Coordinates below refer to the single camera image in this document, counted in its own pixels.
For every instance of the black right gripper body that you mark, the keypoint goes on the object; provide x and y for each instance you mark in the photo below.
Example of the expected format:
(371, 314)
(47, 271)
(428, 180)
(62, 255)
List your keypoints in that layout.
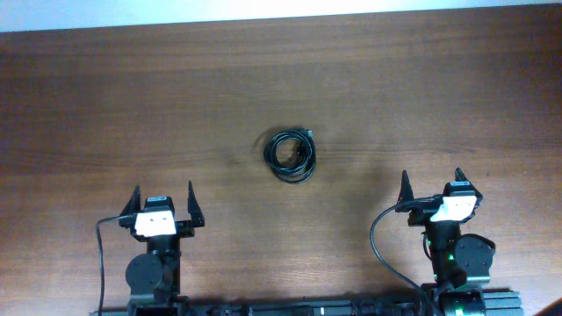
(421, 212)

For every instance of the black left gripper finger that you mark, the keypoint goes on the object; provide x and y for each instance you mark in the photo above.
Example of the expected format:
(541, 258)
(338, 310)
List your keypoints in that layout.
(133, 206)
(193, 208)

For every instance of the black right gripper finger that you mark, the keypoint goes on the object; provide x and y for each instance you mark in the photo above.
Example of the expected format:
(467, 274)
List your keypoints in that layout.
(460, 175)
(406, 191)

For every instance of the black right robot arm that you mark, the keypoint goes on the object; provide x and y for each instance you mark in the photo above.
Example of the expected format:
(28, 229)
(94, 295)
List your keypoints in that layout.
(460, 262)

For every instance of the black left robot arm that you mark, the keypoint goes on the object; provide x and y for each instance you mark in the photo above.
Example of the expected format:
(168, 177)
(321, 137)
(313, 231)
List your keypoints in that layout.
(154, 277)

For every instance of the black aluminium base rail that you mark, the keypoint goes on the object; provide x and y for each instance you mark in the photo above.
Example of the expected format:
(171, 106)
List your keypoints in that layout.
(351, 307)

